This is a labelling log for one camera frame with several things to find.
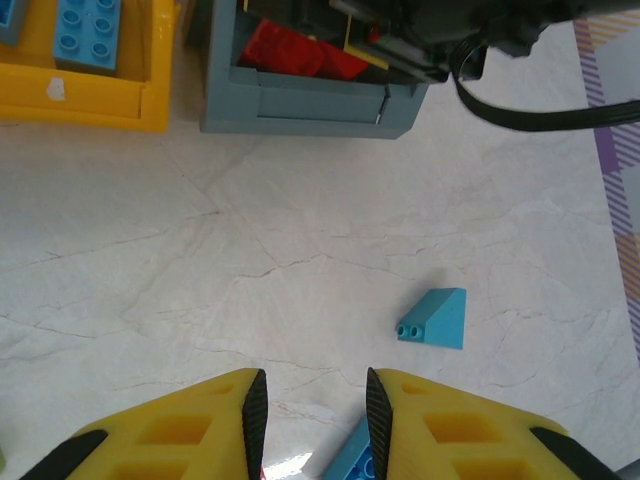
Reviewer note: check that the blue eight-stud lego brick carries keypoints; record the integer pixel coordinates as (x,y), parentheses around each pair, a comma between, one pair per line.
(87,30)

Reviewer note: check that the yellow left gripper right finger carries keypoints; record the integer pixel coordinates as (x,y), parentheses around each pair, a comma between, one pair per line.
(500,450)

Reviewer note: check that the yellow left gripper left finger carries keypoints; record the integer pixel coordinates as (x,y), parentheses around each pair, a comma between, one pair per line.
(125,450)

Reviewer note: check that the small red lego brick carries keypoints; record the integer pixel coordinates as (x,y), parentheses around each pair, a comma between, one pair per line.
(342,62)

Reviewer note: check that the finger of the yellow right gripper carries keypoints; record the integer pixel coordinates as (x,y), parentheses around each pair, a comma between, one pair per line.
(365,57)

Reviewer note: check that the grey plastic bin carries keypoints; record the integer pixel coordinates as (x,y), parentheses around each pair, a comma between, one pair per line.
(310,105)

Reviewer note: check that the large red lego brick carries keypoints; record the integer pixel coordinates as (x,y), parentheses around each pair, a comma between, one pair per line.
(280,45)

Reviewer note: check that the yellow plastic bin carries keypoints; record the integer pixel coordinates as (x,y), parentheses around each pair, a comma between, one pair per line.
(100,100)

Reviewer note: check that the cyan sloped lego brick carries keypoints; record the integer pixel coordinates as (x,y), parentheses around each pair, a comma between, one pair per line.
(440,325)
(350,460)

